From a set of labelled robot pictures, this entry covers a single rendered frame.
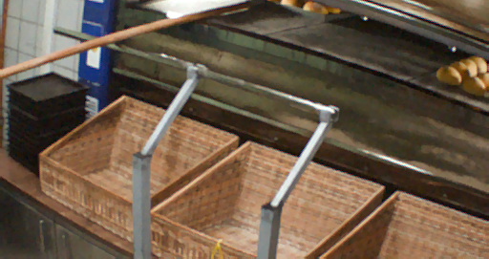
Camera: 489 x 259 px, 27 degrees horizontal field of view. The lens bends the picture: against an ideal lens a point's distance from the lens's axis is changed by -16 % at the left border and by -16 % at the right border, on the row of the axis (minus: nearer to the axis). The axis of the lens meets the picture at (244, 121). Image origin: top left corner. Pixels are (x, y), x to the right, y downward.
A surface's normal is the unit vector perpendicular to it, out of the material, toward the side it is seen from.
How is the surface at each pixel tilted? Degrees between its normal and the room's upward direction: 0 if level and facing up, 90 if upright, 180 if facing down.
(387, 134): 70
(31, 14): 90
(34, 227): 90
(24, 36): 90
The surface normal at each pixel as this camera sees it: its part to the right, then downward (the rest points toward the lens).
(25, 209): -0.64, 0.23
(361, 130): -0.58, -0.13
